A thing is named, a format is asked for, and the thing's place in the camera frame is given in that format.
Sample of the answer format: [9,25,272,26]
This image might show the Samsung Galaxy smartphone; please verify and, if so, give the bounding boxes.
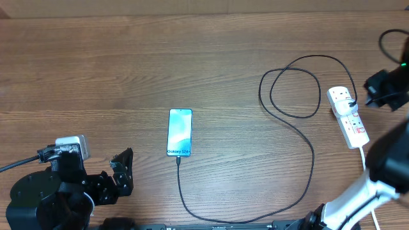
[166,109,192,157]

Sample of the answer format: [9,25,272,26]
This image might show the black USB charging cable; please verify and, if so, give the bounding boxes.
[175,54,359,224]

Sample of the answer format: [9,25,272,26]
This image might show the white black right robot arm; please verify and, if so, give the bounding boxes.
[288,44,408,229]

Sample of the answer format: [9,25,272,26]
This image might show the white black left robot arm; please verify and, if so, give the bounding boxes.
[6,144,134,229]

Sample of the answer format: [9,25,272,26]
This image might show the white USB charger plug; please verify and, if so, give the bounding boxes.
[332,98,358,118]

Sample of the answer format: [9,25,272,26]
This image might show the white power strip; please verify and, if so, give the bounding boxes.
[327,86,369,149]

